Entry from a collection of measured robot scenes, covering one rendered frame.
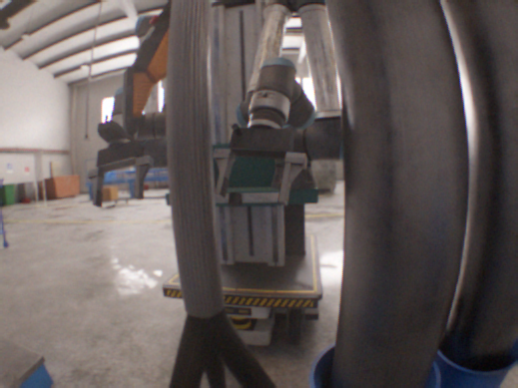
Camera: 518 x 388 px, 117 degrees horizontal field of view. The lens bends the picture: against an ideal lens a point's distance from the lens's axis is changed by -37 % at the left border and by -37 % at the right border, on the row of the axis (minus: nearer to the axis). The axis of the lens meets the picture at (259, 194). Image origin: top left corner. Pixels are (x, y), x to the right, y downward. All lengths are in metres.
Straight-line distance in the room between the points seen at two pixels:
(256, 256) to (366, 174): 1.05
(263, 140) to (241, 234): 0.85
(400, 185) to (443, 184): 0.06
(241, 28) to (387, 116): 1.22
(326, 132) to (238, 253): 0.78
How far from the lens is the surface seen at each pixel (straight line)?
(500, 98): 0.57
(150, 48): 0.55
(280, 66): 0.62
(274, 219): 1.21
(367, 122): 0.35
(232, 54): 1.41
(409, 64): 0.36
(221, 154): 0.55
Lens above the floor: 0.81
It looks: 6 degrees down
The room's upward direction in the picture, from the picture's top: 3 degrees counter-clockwise
